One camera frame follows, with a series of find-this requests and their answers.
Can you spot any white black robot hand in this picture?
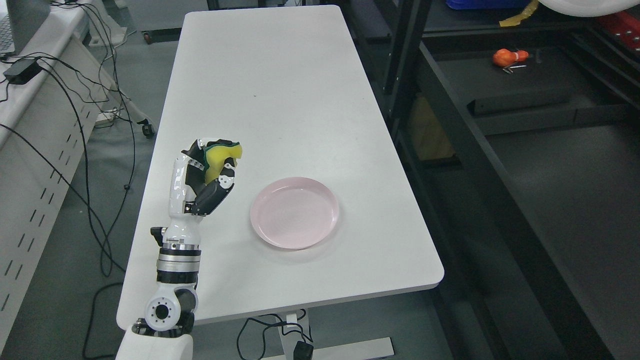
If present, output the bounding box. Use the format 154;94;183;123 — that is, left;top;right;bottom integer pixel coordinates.
162;137;239;249

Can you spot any green yellow sponge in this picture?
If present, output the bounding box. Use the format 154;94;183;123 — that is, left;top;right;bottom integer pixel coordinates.
203;139;243;185

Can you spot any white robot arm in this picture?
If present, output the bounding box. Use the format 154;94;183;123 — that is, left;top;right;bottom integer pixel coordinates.
116;227;202;360

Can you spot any black metal shelf rack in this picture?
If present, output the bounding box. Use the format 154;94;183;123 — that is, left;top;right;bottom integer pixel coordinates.
339;0;639;360

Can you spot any pink round plate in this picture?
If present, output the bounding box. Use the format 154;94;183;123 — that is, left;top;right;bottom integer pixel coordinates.
249;177;340;251

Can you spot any white rectangular table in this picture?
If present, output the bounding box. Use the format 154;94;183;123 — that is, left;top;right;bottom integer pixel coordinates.
116;5;445;329

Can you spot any white side desk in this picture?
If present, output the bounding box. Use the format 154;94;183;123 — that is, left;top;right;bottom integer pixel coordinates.
0;1;119;347

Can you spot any black power adapter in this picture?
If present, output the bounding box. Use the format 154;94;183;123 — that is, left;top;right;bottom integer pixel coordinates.
3;58;42;85

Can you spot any grey laptop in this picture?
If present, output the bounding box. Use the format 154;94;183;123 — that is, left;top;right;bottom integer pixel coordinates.
0;0;51;56

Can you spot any blue plastic bin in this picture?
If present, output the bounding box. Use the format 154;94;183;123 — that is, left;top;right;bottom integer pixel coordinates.
445;0;530;10

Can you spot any orange plastic toy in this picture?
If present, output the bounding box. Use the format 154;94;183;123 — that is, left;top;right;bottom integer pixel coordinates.
492;48;530;68

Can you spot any yellow tape strip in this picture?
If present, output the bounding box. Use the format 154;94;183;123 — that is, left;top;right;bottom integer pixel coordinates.
498;0;539;28

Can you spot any black hanging cable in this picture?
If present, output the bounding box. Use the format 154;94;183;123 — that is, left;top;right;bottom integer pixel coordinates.
0;0;138;278

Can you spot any black cable on desk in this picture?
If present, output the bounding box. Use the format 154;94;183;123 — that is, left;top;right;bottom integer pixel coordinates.
0;52;126;131

